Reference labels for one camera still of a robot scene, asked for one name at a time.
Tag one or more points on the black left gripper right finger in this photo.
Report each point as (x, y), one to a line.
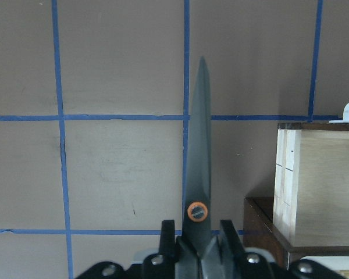
(232, 251)

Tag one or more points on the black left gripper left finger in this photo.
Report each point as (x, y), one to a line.
(168, 250)

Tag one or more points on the grey orange handled scissors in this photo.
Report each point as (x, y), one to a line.
(200, 255)

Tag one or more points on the wooden drawer with white handle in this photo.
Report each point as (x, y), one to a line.
(311, 199)

